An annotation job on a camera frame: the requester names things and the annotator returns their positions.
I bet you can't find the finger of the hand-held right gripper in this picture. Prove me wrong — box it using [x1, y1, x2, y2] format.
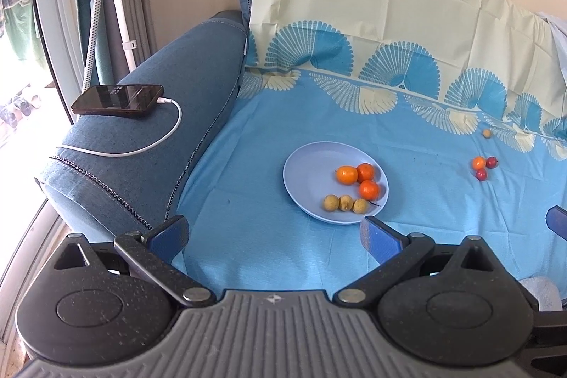
[546, 204, 567, 233]

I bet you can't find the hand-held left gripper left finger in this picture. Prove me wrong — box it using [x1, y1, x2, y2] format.
[33, 215, 215, 308]

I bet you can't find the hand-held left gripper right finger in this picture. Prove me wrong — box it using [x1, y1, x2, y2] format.
[333, 216, 517, 308]

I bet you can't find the light blue plate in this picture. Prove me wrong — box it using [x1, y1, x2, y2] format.
[283, 141, 389, 225]

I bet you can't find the white fluffy towel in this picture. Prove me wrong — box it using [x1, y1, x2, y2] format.
[519, 276, 564, 313]

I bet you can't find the black smartphone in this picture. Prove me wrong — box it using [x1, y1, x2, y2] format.
[71, 84, 164, 119]

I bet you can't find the blue fan-print bed sheet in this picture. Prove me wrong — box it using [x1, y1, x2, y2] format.
[170, 0, 567, 303]

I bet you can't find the pale floral cloth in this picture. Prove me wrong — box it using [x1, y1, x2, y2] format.
[538, 10, 567, 89]

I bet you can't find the blue denim sofa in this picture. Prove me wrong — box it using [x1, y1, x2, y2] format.
[35, 0, 258, 248]

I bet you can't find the row of shoes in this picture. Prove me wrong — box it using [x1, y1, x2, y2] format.
[0, 92, 43, 130]

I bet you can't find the white charging cable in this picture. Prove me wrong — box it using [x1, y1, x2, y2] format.
[57, 96, 184, 158]

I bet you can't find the white door frame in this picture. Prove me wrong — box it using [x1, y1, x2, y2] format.
[27, 0, 83, 127]

